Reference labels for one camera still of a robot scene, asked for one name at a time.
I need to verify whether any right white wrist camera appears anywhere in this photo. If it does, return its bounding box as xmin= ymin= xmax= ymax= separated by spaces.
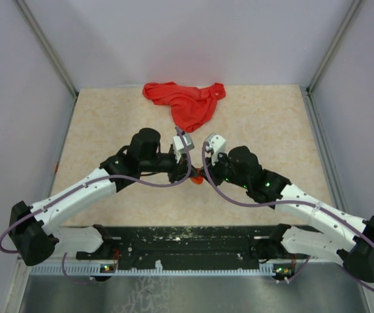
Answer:
xmin=204 ymin=132 xmax=226 ymax=166

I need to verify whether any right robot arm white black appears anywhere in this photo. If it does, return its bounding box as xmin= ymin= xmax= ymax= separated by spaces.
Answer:
xmin=202 ymin=142 xmax=374 ymax=283

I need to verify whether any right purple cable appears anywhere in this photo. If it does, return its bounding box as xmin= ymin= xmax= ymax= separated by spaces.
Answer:
xmin=201 ymin=143 xmax=374 ymax=297

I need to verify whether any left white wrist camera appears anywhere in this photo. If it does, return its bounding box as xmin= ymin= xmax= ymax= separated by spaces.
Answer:
xmin=172 ymin=133 xmax=195 ymax=163

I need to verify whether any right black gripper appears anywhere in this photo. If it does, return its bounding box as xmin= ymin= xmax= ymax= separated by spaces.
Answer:
xmin=198 ymin=149 xmax=250 ymax=189

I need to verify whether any red crumpled cloth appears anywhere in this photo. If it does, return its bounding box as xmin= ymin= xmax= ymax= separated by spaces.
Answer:
xmin=142 ymin=82 xmax=226 ymax=133

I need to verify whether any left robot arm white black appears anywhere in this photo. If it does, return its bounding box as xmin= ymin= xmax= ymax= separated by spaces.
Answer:
xmin=6 ymin=128 xmax=194 ymax=266

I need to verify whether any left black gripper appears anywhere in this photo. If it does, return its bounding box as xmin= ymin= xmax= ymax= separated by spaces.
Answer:
xmin=140 ymin=150 xmax=198 ymax=184

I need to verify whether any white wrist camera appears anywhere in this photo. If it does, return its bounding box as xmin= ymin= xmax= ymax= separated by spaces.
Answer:
xmin=204 ymin=132 xmax=226 ymax=166
xmin=172 ymin=133 xmax=195 ymax=163

